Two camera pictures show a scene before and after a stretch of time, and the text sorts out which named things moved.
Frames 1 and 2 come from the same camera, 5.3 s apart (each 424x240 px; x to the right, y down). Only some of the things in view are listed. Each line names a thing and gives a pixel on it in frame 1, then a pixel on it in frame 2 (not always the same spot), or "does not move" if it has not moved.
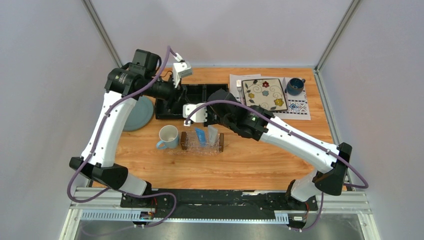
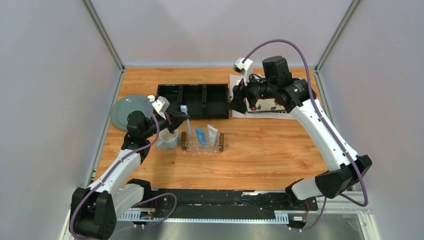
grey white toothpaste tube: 212,135 does not move
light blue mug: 168,135 does not move
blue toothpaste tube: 201,136 does not move
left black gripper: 175,96 to 174,119
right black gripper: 209,121 to 239,92
